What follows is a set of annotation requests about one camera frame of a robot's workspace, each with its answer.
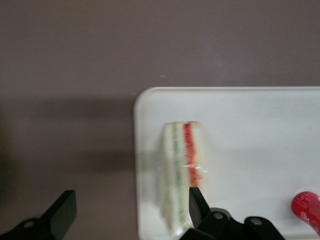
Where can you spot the beige plastic tray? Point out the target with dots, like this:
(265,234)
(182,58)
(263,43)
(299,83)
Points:
(250,140)

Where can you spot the triangular sandwich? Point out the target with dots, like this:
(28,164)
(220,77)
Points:
(177,162)

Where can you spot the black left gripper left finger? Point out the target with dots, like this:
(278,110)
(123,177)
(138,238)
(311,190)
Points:
(62,212)

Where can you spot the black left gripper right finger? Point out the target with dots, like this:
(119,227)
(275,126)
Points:
(200,212)

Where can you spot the red lidded cup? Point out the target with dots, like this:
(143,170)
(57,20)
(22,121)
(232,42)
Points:
(306,207)

